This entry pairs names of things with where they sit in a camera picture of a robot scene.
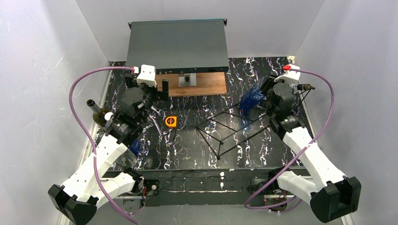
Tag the blue square bottle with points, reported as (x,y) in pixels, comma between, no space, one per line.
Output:
(254,95)
(135,147)

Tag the wooden board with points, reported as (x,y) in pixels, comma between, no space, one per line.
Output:
(207,84)

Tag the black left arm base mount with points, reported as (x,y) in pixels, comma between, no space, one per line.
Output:
(149,187)

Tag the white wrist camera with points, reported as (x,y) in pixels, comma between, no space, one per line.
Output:
(146,75)
(290,76)

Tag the blue square bottle front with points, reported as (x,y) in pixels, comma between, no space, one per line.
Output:
(254,95)

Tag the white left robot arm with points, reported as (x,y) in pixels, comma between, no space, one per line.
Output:
(79,197)

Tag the grey rack-mount device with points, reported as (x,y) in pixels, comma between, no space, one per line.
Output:
(179,46)

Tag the dark green wine bottle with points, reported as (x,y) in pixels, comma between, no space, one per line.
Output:
(101,116)

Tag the silver wrench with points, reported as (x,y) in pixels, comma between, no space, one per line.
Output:
(158,116)

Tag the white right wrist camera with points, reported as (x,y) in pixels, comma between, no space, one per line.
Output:
(290,76)

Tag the metal bracket on board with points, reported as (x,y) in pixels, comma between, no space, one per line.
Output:
(187,80)

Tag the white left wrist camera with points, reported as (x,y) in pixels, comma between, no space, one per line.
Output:
(146,75)

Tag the clear round bottle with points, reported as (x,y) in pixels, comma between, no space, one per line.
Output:
(127,160)

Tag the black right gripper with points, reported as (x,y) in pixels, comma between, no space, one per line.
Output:
(269,86)

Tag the black wire wine rack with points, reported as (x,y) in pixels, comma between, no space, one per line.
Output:
(234,126)

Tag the orange small object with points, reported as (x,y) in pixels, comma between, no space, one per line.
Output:
(171,121)

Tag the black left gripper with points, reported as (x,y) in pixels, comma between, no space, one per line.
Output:
(154,92)

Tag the clear square bottle black cap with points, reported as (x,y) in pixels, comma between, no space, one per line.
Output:
(304,87)

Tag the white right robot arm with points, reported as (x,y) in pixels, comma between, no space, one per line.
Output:
(330,194)

